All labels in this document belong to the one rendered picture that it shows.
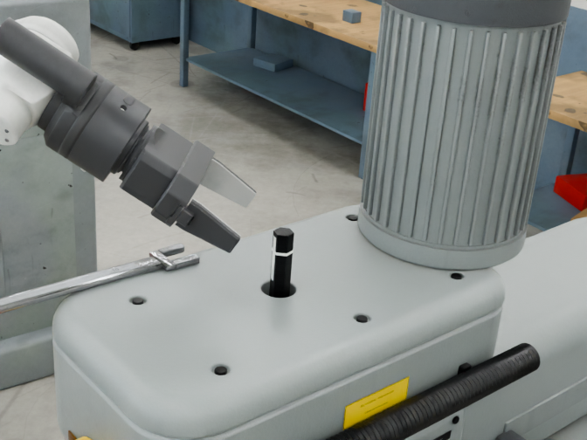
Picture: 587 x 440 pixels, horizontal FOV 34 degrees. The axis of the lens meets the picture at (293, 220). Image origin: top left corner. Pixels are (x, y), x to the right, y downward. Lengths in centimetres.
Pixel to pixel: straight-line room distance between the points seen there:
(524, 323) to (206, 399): 54
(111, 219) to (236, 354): 452
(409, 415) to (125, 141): 39
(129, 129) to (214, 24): 756
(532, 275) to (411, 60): 48
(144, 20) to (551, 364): 734
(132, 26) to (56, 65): 746
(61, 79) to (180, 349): 27
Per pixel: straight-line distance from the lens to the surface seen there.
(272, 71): 727
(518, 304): 130
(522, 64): 101
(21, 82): 94
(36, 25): 97
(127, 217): 541
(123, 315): 95
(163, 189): 93
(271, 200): 567
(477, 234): 107
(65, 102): 92
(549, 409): 134
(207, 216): 91
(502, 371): 108
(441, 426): 113
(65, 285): 99
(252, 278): 102
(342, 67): 721
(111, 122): 92
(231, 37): 830
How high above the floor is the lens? 240
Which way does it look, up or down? 26 degrees down
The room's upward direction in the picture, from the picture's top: 4 degrees clockwise
